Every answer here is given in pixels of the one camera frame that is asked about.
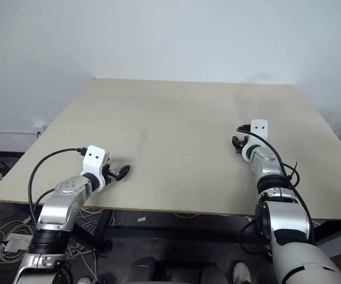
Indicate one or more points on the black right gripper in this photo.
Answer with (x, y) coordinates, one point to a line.
(242, 145)

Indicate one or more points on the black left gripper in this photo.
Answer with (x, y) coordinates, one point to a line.
(106, 174)

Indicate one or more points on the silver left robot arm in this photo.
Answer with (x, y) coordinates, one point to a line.
(61, 204)

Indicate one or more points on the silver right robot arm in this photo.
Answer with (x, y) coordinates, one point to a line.
(286, 213)

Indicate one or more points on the small white floor label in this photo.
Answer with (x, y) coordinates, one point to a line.
(141, 219)

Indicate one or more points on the white power adapter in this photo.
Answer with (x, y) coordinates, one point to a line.
(15, 243)

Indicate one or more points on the white shoe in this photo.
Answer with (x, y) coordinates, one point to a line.
(241, 273)

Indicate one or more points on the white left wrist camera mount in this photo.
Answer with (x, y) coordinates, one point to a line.
(95, 162)

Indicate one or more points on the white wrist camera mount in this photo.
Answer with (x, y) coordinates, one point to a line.
(259, 128)
(95, 162)

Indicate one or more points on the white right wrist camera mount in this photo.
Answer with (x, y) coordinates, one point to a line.
(259, 128)

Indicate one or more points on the black table frame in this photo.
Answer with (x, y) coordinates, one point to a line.
(188, 232)

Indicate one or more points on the white wall socket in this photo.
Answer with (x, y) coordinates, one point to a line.
(41, 128)

